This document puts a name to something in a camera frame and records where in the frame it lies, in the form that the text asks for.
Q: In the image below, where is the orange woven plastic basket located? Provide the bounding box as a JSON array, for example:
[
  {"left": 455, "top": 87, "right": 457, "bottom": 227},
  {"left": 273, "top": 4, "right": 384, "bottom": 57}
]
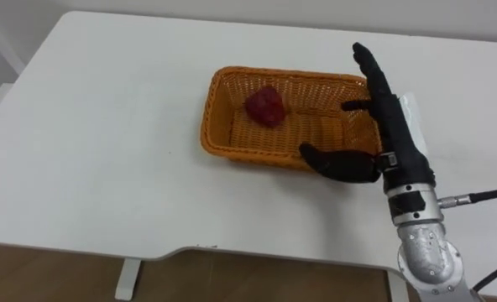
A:
[{"left": 200, "top": 65, "right": 385, "bottom": 173}]

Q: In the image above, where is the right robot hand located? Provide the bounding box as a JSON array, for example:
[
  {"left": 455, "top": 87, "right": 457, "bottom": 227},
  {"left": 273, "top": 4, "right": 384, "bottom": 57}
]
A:
[{"left": 299, "top": 41, "right": 437, "bottom": 195}]

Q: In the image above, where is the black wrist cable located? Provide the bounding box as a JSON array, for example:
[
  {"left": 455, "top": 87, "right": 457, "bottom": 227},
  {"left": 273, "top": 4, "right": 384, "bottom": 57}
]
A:
[{"left": 437, "top": 187, "right": 497, "bottom": 294}]

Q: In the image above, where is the red strawberry soft toy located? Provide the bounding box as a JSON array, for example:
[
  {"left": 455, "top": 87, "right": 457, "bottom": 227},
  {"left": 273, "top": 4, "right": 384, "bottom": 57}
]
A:
[{"left": 243, "top": 86, "right": 287, "bottom": 129}]

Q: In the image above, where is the white desk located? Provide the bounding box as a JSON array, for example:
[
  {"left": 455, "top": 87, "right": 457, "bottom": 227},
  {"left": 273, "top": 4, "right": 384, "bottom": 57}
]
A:
[{"left": 0, "top": 10, "right": 497, "bottom": 302}]

